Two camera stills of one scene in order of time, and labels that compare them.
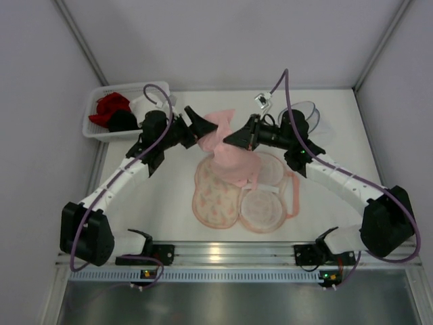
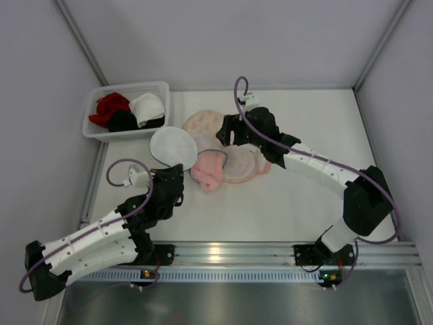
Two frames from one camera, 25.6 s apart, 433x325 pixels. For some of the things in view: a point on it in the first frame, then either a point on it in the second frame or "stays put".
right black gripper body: x=254 y=132 to x=232 y=128
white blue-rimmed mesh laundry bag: x=310 y=112 to x=174 y=146
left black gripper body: x=186 y=130 to x=174 y=177
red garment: x=108 y=105 stays put
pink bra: x=234 y=162 to x=208 y=170
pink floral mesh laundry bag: x=264 y=207 to x=243 y=161
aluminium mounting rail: x=256 y=255 stays put
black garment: x=122 y=120 stays put
